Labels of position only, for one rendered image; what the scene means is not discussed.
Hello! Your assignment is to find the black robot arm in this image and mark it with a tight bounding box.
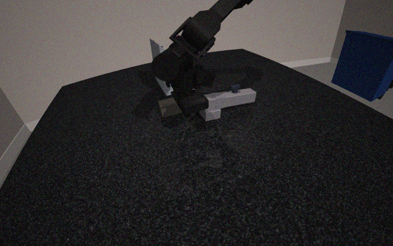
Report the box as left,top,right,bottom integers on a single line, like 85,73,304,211
151,0,253,90

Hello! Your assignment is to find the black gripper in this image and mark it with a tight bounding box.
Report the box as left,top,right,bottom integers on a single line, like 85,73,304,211
166,65,209,118

